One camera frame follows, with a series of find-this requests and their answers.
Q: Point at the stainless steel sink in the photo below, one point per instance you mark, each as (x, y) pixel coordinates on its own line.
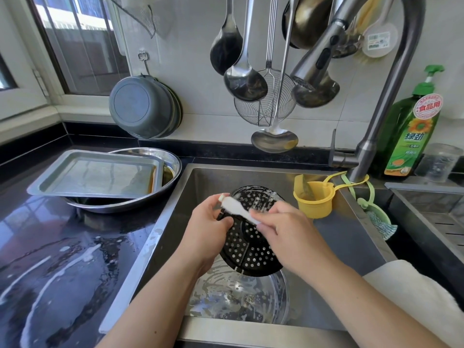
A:
(348, 235)

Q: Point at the white hanging cloth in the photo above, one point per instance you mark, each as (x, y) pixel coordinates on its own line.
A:
(134, 10)

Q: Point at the white dish brush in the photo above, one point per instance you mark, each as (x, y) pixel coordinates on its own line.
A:
(381, 38)

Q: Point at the round steel basin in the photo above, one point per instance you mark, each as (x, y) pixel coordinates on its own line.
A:
(172, 164)

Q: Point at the yellow hanging sink cup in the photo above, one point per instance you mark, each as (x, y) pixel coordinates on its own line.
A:
(313, 199)

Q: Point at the white cleaning brush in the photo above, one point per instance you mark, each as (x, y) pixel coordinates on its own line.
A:
(233, 206)

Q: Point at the steel gooseneck faucet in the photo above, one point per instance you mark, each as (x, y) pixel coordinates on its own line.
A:
(406, 68)

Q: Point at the person's right forearm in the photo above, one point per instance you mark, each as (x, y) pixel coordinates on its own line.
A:
(391, 308)

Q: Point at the white dish rag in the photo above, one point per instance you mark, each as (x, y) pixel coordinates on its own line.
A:
(420, 297)

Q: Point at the grey hanging basin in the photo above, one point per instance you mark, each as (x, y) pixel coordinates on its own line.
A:
(143, 106)

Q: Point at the yellow dish brush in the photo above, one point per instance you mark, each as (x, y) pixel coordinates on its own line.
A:
(366, 14)

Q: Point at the green hanging sponge holder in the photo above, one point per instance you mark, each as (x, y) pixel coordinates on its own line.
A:
(381, 217)

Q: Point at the dark green hanging basin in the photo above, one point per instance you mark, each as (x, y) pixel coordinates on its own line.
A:
(178, 108)

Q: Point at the person's left forearm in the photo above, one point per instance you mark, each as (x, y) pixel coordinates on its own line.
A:
(156, 311)

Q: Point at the hanging steel ladles and skimmer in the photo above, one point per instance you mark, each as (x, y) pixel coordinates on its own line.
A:
(225, 47)

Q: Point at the rectangular steel tray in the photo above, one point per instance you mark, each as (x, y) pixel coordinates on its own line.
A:
(94, 175)

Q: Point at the black round steamer rack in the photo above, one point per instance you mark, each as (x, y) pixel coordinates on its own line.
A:
(246, 250)

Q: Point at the steel wall hook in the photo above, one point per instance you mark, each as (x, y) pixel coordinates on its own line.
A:
(143, 61)

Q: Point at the person's right hand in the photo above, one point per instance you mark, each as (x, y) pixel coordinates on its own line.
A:
(294, 239)

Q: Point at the round steel pan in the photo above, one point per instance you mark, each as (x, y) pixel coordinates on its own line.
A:
(232, 297)

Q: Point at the clear plastic cup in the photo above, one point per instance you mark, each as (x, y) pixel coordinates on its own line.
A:
(439, 163)

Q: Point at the green dish soap bottle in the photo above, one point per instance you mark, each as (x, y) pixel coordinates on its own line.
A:
(413, 134)

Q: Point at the person's left hand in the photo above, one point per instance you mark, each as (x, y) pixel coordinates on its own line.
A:
(207, 232)

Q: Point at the steel soup ladle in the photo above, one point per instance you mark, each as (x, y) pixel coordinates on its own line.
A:
(246, 83)

